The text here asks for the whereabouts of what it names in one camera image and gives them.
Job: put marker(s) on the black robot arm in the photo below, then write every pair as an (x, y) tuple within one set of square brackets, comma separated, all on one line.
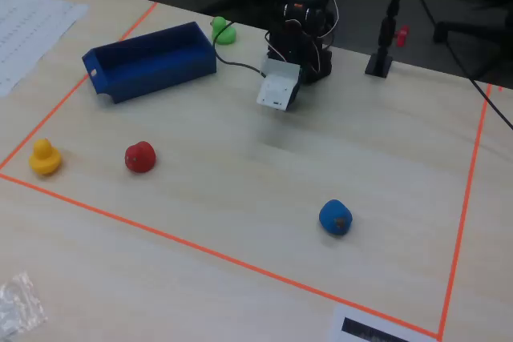
[(304, 37)]

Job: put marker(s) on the red clamp knob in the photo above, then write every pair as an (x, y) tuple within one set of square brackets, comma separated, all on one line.
[(402, 35)]

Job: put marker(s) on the black office chair base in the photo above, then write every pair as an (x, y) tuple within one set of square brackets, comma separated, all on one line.
[(469, 29)]

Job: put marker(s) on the blue plastic box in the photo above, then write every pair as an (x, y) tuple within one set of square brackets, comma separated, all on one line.
[(160, 73)]

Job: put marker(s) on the yellow rubber duck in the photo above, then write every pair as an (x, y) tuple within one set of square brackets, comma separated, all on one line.
[(44, 158)]

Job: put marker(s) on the black stand pole with base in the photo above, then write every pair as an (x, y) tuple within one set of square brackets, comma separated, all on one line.
[(385, 37)]

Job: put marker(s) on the white card with black bar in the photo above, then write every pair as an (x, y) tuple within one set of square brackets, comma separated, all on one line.
[(368, 326)]

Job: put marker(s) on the red rubber duck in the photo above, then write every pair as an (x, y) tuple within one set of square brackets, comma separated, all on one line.
[(140, 158)]

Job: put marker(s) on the printed white paper sheet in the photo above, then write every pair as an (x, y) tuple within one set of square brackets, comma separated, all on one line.
[(28, 33)]

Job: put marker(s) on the white camera box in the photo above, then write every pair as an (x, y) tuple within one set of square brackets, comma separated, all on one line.
[(276, 85)]

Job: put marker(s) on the clear plastic bag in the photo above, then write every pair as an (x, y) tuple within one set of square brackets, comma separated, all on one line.
[(20, 306)]

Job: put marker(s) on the green rubber duck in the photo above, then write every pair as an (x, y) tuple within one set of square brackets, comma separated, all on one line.
[(223, 31)]

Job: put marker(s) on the blue rubber duck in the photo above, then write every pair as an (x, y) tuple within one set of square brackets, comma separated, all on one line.
[(334, 216)]

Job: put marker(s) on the orange tape strip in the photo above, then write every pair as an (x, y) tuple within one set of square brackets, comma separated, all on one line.
[(200, 250), (72, 89), (467, 198)]

